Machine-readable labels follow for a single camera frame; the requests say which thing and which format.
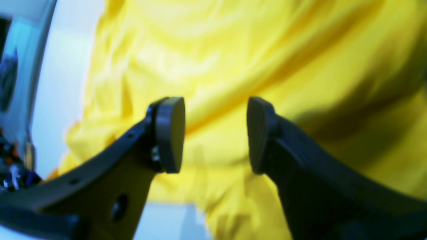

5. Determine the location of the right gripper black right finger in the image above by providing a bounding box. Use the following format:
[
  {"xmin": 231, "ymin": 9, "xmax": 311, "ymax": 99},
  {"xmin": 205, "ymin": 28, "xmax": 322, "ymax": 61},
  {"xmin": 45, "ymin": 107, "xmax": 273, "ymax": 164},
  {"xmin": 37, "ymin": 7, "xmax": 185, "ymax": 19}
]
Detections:
[{"xmin": 247, "ymin": 97, "xmax": 427, "ymax": 240}]

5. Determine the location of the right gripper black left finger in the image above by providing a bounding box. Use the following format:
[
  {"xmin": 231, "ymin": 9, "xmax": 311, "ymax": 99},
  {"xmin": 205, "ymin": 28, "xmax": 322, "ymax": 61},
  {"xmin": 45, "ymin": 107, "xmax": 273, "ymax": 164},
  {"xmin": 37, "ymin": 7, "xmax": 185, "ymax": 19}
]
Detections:
[{"xmin": 1, "ymin": 97, "xmax": 185, "ymax": 240}]

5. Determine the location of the orange t-shirt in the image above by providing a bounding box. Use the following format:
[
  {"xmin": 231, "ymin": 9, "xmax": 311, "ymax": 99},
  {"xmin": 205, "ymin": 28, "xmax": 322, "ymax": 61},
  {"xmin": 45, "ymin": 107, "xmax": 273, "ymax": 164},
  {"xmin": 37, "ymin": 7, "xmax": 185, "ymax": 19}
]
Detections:
[{"xmin": 47, "ymin": 0, "xmax": 427, "ymax": 240}]

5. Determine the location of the blue black clutter bin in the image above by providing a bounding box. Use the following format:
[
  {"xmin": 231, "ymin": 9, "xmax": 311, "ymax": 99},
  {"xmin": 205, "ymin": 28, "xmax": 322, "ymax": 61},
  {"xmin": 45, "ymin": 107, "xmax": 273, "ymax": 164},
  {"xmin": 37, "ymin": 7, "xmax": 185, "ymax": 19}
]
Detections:
[{"xmin": 0, "ymin": 133, "xmax": 42, "ymax": 192}]

